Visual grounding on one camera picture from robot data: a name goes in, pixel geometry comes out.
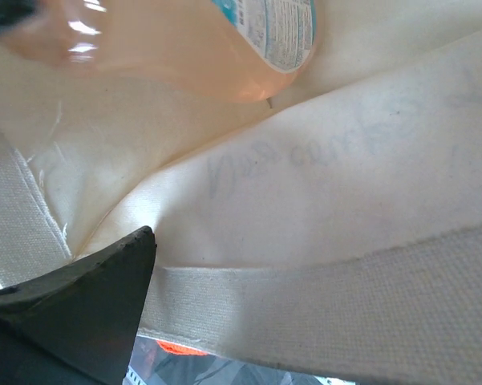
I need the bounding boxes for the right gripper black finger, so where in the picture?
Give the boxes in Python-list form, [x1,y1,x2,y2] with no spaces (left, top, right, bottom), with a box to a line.
[0,226,156,384]

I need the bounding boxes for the beige canvas bag orange handles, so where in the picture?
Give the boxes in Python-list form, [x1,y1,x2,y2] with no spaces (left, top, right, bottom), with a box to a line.
[0,1,482,384]

